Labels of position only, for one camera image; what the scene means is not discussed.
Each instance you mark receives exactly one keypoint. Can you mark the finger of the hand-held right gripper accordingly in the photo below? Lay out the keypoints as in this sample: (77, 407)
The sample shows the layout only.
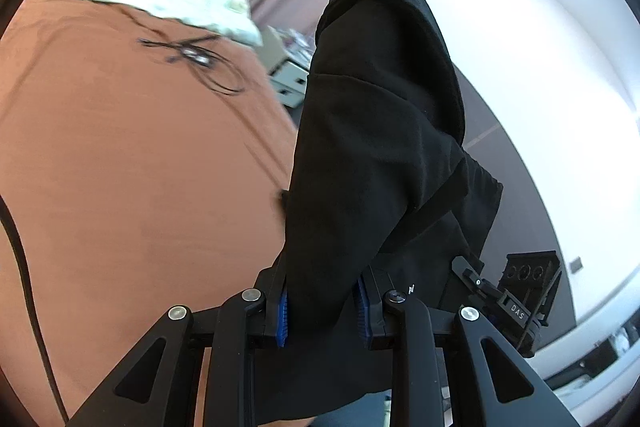
(467, 272)

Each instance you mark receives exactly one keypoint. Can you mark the orange bed sheet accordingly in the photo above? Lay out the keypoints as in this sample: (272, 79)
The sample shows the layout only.
(125, 157)

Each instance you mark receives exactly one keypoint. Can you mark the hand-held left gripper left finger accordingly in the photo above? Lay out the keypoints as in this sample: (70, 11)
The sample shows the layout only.
(282, 322)

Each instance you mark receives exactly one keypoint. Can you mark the wall socket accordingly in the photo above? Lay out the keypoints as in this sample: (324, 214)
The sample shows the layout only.
(576, 264)

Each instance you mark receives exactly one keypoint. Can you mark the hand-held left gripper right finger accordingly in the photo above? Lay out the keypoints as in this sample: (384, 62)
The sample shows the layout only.
(362, 312)

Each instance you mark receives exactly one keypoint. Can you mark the black garment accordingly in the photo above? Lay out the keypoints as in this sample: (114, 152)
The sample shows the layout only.
(375, 132)

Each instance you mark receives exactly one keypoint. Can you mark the blue grey cloth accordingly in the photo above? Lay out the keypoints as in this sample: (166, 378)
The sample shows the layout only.
(360, 412)

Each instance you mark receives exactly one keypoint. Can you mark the white nightstand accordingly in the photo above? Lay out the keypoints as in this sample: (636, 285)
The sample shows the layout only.
(287, 77)

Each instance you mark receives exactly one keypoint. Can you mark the dark low furniture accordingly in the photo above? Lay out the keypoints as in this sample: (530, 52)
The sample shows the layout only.
(600, 352)

